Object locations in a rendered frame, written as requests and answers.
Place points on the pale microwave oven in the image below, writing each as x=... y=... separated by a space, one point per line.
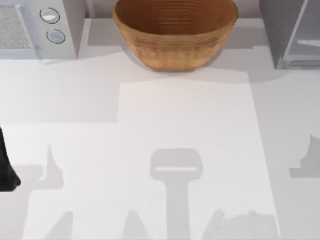
x=67 y=30

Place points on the brown woven basket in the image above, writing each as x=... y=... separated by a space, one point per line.
x=175 y=27

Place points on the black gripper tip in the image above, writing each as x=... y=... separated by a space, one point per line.
x=6 y=172

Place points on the round microwave knob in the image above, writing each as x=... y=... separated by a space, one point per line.
x=56 y=36
x=49 y=15

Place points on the grey cabinet with dark inside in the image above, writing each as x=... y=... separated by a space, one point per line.
x=277 y=32

